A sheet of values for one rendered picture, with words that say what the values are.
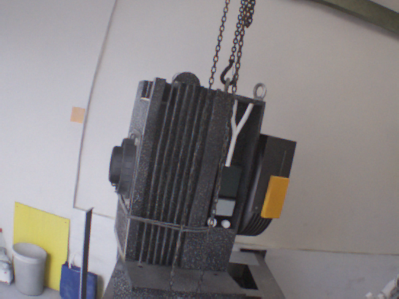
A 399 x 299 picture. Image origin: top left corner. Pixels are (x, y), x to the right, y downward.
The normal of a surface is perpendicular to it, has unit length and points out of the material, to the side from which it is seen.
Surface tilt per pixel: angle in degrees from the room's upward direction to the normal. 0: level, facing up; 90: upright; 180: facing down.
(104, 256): 90
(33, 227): 87
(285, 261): 90
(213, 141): 90
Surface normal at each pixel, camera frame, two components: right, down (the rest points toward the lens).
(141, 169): 0.27, 0.11
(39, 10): 0.05, 0.07
